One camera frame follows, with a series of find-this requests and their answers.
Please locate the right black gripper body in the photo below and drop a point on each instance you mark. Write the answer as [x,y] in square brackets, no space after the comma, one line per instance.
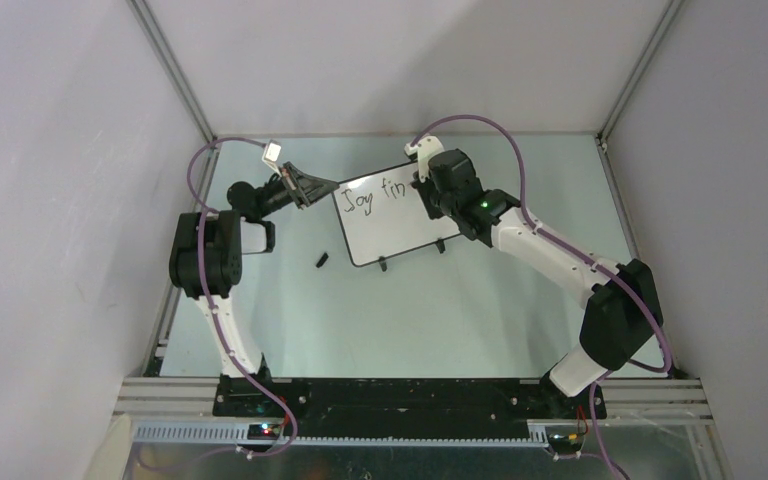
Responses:
[438,204]

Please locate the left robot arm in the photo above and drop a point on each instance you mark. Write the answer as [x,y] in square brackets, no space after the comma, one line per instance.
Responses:
[206,258]

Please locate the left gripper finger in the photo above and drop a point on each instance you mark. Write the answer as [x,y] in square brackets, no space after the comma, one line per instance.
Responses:
[307,181]
[315,191]

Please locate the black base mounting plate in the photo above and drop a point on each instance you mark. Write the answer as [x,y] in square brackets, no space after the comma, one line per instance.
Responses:
[405,409]

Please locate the aluminium frame rail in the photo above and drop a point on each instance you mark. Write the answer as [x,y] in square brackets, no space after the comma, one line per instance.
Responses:
[180,409]

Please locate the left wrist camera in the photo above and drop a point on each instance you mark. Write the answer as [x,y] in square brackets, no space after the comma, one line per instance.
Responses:
[271,152]

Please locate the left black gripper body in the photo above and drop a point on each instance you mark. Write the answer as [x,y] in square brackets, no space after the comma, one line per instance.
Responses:
[293,185]

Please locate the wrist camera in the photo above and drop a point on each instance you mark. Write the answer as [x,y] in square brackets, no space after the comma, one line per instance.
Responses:
[271,152]
[422,151]

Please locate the black framed whiteboard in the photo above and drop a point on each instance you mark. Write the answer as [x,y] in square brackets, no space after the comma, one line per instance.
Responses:
[381,216]

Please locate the black marker cap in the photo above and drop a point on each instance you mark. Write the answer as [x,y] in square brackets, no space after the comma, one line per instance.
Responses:
[322,260]

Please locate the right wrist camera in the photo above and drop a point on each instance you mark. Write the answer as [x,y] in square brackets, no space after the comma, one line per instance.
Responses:
[422,151]

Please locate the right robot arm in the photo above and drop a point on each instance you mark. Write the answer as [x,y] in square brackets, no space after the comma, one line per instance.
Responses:
[620,302]

